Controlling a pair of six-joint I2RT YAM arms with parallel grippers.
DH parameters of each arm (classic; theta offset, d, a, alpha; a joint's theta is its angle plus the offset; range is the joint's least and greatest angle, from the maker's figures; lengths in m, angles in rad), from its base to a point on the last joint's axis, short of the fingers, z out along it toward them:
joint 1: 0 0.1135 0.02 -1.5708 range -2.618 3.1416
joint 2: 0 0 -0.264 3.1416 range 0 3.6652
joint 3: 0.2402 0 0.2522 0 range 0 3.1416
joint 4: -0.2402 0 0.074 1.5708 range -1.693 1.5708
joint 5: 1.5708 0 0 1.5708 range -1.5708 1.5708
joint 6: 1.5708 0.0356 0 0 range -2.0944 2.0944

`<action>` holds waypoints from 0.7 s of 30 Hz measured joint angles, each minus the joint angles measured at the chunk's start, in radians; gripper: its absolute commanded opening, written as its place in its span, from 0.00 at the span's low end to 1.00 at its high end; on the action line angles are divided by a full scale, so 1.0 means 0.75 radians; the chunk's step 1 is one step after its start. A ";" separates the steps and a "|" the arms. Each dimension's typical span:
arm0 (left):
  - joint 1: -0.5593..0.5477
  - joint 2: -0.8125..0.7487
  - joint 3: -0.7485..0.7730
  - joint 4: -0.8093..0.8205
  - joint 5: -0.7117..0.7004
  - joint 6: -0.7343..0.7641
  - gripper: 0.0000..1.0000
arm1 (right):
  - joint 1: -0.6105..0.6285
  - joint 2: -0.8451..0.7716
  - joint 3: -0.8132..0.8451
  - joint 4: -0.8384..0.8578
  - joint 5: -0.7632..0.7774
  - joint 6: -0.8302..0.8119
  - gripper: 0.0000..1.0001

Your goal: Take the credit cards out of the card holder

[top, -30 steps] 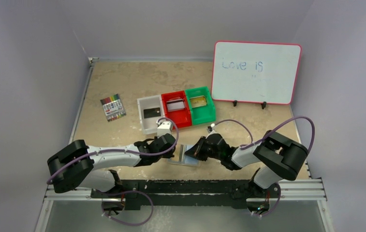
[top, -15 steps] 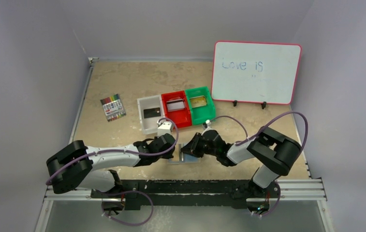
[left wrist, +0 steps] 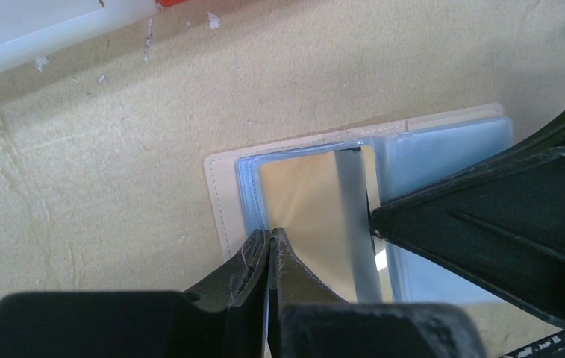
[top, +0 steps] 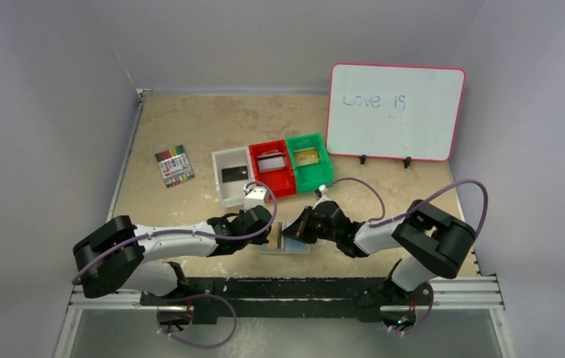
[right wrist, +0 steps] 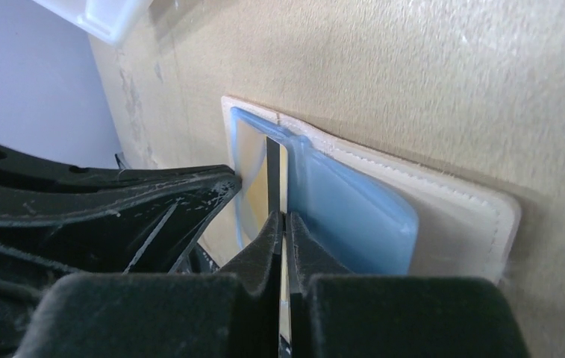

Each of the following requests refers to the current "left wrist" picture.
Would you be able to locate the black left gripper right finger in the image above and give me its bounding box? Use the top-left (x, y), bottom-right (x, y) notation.
top-left (267, 229), bottom-right (487, 357)

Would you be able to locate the red plastic bin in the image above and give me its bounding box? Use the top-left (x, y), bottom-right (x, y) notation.
top-left (156, 0), bottom-right (188, 7)

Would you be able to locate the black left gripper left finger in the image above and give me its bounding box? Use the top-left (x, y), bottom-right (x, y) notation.
top-left (0, 230), bottom-right (270, 357)

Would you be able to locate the white plastic bin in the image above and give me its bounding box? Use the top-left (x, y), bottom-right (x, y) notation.
top-left (0, 0), bottom-right (160, 72)

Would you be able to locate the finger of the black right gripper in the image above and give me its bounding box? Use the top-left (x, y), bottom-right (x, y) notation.
top-left (369, 110), bottom-right (565, 329)

